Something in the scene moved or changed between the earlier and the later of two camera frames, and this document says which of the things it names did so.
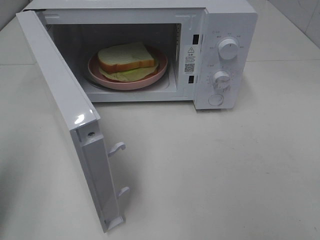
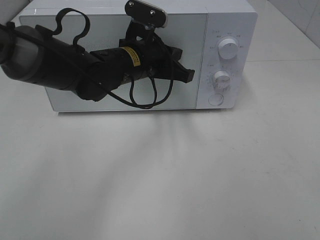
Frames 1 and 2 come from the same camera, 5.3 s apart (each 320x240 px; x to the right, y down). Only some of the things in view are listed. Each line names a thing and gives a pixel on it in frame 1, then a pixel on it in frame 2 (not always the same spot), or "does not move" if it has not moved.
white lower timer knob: x=221 y=80 does not move
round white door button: x=215 y=99 does not move
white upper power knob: x=228 y=48 does not move
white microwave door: x=92 y=151 → x=185 y=32
